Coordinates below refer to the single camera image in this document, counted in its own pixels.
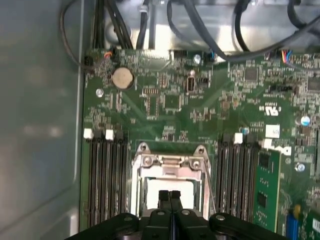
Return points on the metal CPU socket cover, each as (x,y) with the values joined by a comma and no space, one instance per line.
(155,172)

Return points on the RAM slot with white clips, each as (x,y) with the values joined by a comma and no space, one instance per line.
(90,175)
(232,180)
(111,175)
(251,180)

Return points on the square black chip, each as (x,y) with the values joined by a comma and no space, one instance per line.
(251,73)

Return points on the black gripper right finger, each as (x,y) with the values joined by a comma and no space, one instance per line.
(200,227)

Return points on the round coin cell battery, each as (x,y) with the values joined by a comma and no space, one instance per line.
(123,77)

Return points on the RAM slot with black clips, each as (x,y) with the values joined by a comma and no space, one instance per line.
(222,180)
(100,175)
(242,180)
(122,175)

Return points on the green motherboard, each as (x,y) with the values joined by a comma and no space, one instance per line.
(200,105)

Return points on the graphics card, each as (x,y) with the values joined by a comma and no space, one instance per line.
(272,190)

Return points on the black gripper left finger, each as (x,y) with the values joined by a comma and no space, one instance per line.
(140,232)

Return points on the internal USB port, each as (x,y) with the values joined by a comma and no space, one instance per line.
(191,85)

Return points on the silver blue capacitor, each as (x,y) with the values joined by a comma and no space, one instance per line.
(305,120)

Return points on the black open PC case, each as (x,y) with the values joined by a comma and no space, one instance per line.
(37,100)

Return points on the metal CPU locking lever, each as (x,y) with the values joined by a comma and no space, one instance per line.
(209,185)

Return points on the CPU socket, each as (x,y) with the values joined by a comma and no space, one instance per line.
(142,150)

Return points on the white sticker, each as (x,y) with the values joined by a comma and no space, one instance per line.
(272,131)

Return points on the grey metal drive cage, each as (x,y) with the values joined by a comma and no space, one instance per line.
(195,35)

